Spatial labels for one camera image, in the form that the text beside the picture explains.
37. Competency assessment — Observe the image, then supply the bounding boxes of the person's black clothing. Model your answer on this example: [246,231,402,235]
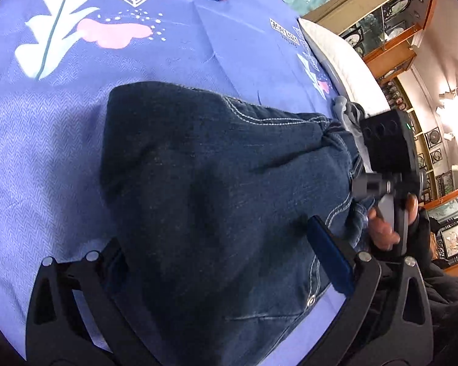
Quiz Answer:
[420,257,458,355]

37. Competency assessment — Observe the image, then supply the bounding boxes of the wooden display cabinet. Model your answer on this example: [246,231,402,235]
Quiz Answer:
[303,0,443,84]

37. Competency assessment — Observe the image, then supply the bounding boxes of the purple printed bedsheet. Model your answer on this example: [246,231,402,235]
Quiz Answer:
[0,0,348,366]

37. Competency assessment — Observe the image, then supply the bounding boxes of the small framed picture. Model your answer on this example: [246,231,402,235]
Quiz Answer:
[435,171,456,198]
[425,127,442,148]

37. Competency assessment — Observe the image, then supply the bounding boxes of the grey crumpled cloth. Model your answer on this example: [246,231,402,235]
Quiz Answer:
[333,96,368,153]

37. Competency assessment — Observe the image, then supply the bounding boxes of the ceiling spot lights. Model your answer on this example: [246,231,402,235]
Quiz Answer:
[438,79,458,103]

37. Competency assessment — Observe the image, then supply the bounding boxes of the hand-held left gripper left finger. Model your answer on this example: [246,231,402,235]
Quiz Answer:
[25,238,161,366]

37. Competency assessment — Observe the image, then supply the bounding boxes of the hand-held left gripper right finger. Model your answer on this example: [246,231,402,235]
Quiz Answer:
[307,215,435,366]

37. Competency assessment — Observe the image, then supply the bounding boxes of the person's right forearm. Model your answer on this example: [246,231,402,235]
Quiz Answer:
[408,213,445,262]

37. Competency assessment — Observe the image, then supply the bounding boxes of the dark blue denim pants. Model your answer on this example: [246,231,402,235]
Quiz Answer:
[99,81,371,366]

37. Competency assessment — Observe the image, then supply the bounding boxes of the person's right hand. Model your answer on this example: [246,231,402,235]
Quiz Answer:
[367,194,420,251]

